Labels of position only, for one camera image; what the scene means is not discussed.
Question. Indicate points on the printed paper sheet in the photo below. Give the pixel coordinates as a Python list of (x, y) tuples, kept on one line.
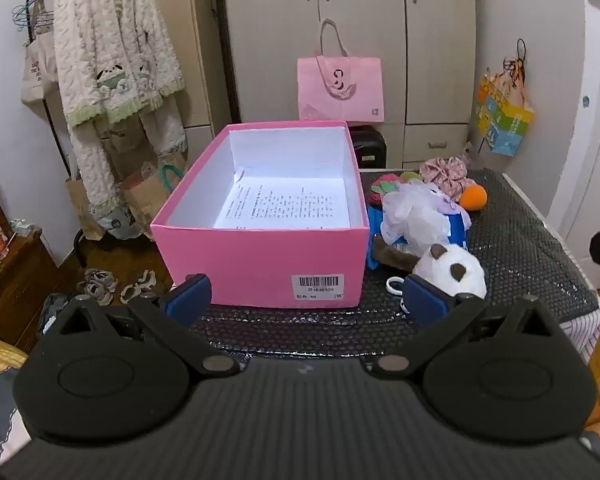
[(290, 205)]

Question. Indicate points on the teal gift bag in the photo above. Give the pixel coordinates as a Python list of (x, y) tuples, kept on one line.
[(166, 172)]

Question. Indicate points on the blue wipes packet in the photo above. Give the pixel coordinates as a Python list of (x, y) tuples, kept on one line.
[(457, 230)]

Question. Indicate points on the canvas tote bag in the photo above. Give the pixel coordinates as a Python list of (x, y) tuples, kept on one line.
[(35, 70)]

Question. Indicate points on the colourful gift bag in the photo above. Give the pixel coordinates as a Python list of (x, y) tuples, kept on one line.
[(502, 120)]

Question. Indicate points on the striped white sheet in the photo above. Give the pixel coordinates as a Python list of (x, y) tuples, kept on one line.
[(587, 330)]

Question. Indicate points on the black clothes rack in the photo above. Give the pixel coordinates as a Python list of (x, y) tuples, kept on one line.
[(78, 247)]

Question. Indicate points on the pink cardboard box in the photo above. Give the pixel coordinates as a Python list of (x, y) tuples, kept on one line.
[(260, 260)]

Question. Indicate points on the white door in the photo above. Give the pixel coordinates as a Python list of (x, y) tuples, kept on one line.
[(590, 160)]

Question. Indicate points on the orange plush toy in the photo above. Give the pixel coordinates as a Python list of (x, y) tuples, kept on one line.
[(474, 196)]

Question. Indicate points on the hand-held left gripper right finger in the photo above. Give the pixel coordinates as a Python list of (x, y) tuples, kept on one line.
[(425, 300)]

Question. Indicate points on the pink strawberry plush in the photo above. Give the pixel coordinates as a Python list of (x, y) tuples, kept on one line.
[(387, 180)]

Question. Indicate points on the black bubble mat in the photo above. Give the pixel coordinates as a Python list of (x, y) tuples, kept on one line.
[(520, 260)]

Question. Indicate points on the white brown cat plush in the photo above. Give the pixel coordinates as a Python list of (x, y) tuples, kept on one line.
[(455, 272)]

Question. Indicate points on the black suitcase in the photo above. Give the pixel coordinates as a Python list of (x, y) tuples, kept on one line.
[(370, 147)]

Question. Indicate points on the blue clothes hangers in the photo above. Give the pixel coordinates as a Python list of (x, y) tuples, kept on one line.
[(20, 12)]

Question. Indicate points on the pink floral fabric scrunchie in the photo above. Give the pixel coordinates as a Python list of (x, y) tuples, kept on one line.
[(445, 172)]

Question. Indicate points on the cream fluffy pajama top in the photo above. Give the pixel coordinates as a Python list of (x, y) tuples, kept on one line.
[(115, 35)]

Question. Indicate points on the pink tote bag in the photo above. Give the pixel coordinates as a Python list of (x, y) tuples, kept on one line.
[(340, 85)]

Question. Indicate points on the beige wardrobe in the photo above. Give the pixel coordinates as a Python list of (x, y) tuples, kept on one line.
[(270, 35)]

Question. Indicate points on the brown paper bag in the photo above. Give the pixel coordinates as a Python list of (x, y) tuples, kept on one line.
[(147, 195), (77, 205)]

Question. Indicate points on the beige tall cabinet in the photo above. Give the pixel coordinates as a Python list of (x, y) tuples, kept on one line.
[(190, 35)]

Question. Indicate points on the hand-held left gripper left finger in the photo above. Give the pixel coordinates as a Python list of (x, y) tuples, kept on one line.
[(190, 300)]

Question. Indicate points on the white green printed bag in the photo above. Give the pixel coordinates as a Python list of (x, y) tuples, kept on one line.
[(117, 225)]

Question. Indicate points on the white mesh bath pouf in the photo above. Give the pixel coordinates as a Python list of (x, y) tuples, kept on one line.
[(415, 220)]

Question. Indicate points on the wooden cabinet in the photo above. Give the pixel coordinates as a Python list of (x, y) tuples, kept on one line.
[(20, 280)]

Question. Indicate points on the lavender plush toy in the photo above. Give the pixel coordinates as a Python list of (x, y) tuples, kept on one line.
[(447, 203)]

